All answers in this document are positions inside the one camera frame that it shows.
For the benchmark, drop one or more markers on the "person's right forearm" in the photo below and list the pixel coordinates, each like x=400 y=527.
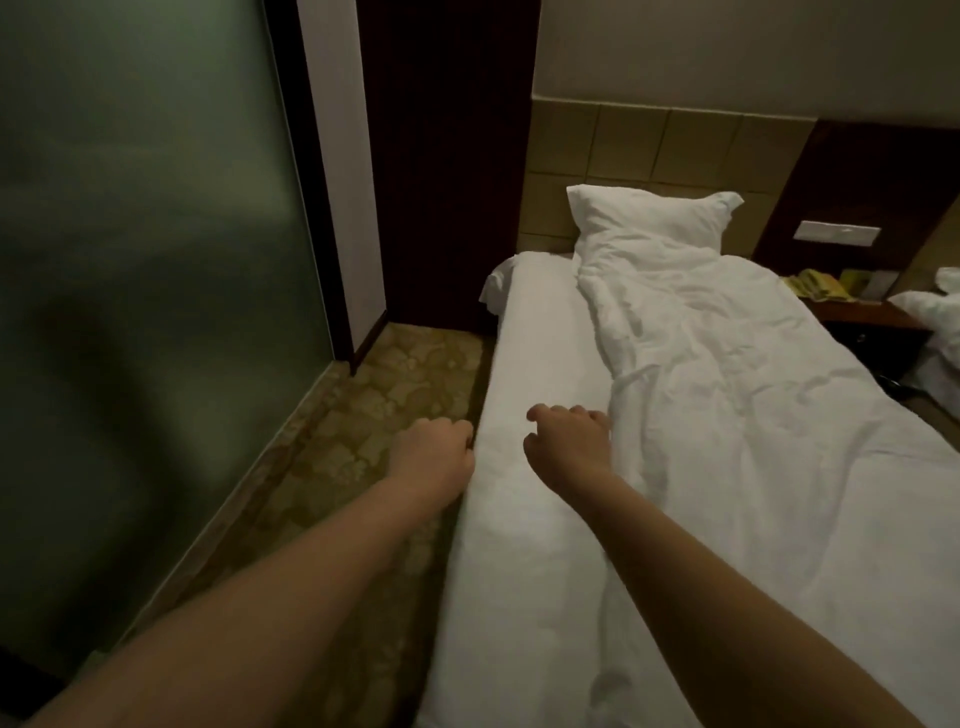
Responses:
x=735 y=630

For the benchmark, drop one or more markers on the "dark wooden column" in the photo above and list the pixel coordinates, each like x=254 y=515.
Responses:
x=450 y=150

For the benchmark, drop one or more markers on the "frosted glass partition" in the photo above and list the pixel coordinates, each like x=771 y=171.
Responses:
x=150 y=270

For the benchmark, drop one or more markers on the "white switch panel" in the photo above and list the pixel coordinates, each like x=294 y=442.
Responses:
x=837 y=233

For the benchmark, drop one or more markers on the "person's left forearm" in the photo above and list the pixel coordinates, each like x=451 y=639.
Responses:
x=255 y=630

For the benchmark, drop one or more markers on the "beige padded headboard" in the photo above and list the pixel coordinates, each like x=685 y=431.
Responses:
x=630 y=143

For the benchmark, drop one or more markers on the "reddish wooden nightstand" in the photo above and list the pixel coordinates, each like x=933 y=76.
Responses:
x=878 y=318

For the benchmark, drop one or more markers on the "person's right hand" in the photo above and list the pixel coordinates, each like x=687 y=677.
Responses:
x=570 y=447

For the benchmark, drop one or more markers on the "dark wooden wall panel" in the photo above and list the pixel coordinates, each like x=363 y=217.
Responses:
x=870 y=173

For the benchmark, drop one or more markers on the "person's left hand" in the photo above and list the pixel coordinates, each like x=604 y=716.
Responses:
x=435 y=458

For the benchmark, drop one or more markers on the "pale green box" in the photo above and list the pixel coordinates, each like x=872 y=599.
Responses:
x=879 y=284

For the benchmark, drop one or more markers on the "yellow telephone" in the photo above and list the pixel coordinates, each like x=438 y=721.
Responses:
x=818 y=285

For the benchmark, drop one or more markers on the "white pillow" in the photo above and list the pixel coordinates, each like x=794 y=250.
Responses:
x=653 y=225

